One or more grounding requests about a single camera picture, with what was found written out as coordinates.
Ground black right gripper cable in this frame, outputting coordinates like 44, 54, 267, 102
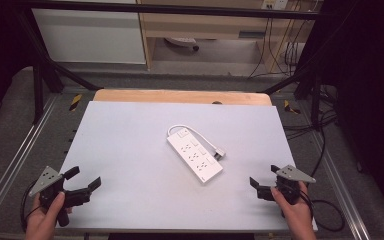
308, 128, 346, 233

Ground person's right hand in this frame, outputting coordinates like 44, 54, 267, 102
270, 181, 317, 240

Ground black hanging cables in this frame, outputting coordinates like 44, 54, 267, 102
247, 9, 309, 80

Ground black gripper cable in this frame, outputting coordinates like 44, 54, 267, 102
308, 128, 346, 233
19, 180, 44, 233

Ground person's left hand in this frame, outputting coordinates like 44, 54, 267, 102
24, 191, 73, 240

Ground wooden desk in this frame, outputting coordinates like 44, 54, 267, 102
135, 0, 318, 73

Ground white power strip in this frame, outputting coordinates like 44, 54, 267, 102
166, 128, 224, 184
164, 36, 201, 52

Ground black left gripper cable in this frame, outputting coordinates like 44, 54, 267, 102
19, 180, 44, 233

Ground black metal frame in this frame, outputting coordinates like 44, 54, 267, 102
12, 0, 324, 126

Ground wooden table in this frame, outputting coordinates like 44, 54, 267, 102
92, 88, 273, 107

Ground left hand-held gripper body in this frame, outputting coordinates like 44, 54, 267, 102
29, 165, 92, 228

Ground aluminium floor rail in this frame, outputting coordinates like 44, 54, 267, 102
0, 94, 61, 231
308, 131, 372, 240

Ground white wall socket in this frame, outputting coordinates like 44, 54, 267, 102
260, 0, 290, 11

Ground white cabinet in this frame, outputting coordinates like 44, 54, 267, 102
31, 7, 147, 65

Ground white power strip cable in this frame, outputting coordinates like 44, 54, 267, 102
166, 124, 220, 154

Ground black floor cables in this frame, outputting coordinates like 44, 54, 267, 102
282, 84, 339, 141

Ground yellow black floor tape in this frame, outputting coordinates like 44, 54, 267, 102
283, 99, 302, 115
68, 93, 83, 112

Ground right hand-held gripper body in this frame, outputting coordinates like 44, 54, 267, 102
258, 164, 317, 206

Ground white power strip under desk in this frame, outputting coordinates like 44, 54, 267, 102
164, 36, 201, 52

